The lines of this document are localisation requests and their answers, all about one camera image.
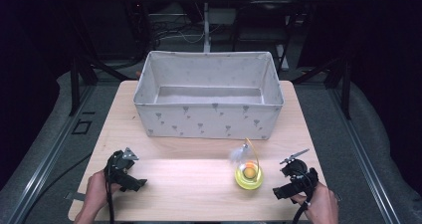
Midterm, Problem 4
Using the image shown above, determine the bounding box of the tangle of floor cables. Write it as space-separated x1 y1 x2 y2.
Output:
147 16 222 47

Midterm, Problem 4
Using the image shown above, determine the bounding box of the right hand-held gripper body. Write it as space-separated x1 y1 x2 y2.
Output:
279 148 319 198

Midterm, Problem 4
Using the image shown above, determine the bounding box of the black chair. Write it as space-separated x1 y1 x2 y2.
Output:
231 0 295 73

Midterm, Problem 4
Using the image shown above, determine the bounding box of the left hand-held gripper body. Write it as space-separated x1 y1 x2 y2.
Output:
104 146 140 185

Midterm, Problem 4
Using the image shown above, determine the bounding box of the metal floor rail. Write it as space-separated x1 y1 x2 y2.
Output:
327 84 403 224
5 84 98 224

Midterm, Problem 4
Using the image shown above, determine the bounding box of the white fabric storage box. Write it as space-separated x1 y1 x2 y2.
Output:
132 50 286 141

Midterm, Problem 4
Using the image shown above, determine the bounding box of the person's left hand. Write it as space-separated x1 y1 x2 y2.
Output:
84 169 123 216

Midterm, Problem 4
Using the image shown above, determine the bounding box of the person's right hand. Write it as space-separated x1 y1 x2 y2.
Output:
292 181 340 224

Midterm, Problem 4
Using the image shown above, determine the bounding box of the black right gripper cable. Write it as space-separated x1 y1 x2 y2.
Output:
291 170 317 224

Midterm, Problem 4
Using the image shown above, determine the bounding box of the black metal stand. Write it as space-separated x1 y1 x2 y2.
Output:
291 51 353 120
67 48 135 116

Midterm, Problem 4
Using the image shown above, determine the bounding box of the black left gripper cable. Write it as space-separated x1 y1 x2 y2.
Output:
105 157 115 224

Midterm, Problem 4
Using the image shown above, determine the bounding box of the white stand post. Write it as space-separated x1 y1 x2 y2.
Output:
202 1 213 54

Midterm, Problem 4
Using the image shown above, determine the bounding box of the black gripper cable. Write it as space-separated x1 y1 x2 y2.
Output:
105 157 115 224
291 170 317 224

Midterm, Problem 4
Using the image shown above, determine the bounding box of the yellow feather ball toy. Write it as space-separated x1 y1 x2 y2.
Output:
230 137 265 191

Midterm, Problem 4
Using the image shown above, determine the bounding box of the black floor cable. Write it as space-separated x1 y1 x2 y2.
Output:
20 153 93 224

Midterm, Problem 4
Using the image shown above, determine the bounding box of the grey tape strip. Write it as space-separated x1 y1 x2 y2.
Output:
64 191 87 202

